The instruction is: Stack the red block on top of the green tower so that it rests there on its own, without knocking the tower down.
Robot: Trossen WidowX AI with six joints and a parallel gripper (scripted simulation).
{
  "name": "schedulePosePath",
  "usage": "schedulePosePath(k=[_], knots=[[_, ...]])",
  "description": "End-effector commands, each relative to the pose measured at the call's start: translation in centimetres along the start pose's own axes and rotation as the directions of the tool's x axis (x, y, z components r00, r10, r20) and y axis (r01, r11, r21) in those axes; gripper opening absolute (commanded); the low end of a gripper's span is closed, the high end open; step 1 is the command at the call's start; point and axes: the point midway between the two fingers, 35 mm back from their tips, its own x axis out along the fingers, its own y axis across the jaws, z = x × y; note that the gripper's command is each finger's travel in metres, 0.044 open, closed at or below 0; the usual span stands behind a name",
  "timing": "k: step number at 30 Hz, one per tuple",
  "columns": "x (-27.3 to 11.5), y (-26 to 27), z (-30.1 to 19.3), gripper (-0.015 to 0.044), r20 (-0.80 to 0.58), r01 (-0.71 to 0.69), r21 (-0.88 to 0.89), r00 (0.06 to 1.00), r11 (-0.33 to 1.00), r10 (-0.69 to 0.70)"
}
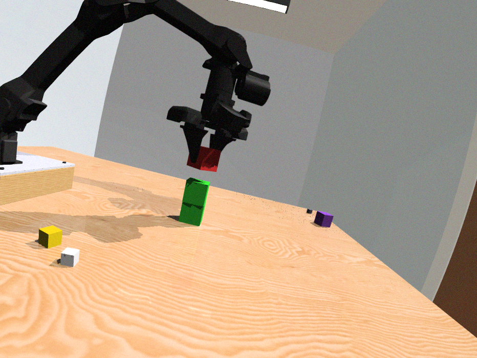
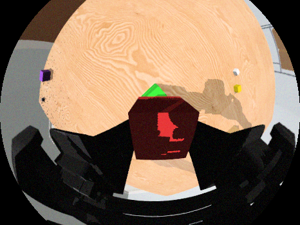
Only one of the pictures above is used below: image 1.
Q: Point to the white cube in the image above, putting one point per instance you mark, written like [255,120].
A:
[69,257]

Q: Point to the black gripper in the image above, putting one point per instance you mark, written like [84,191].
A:
[195,121]

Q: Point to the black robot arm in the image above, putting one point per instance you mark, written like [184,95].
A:
[21,98]

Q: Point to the purple cube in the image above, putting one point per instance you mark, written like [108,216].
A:
[323,219]

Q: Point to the green block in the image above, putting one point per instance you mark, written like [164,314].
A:
[191,213]
[195,191]

